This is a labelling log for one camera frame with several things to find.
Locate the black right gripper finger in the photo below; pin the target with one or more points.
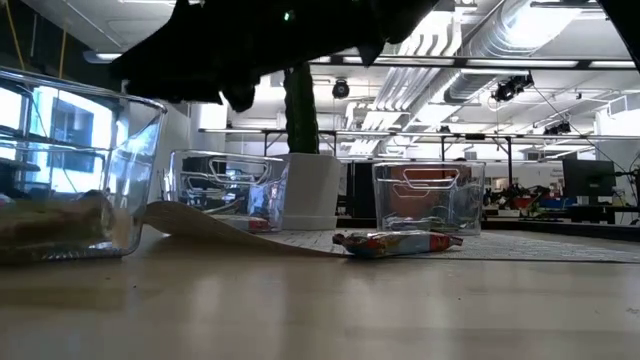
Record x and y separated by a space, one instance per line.
170 75
242 97

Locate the green cactus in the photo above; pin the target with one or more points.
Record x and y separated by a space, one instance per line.
301 110

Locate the long ceiling light bar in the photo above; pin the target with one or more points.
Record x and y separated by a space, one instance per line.
102 57
500 62

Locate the round black ceiling speaker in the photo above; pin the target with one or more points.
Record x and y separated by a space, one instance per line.
341 89

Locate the clear plastic bin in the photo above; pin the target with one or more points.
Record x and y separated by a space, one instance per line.
135 150
430 195
225 185

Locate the white hexagonal plant pot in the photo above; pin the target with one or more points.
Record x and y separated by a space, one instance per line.
312 190

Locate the grey woven placemat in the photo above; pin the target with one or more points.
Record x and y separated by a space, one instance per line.
500 247

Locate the dark office monitor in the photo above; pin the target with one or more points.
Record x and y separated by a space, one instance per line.
589 177

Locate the silver ventilation duct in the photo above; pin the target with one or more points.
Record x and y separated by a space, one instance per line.
500 40

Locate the black ceiling camera cluster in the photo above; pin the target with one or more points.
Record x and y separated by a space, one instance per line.
510 87

